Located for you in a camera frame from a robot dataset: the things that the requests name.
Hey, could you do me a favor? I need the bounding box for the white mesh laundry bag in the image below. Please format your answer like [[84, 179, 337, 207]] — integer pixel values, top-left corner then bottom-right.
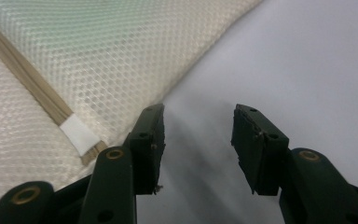
[[0, 0, 265, 219]]

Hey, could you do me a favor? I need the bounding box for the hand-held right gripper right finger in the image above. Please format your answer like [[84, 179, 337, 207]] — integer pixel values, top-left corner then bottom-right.
[[230, 104, 291, 197]]

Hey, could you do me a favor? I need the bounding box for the light green cloth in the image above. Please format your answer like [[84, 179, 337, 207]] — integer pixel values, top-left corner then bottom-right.
[[0, 0, 144, 54]]

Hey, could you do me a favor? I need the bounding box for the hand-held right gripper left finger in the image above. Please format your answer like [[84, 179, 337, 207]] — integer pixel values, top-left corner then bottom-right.
[[123, 103, 166, 196]]

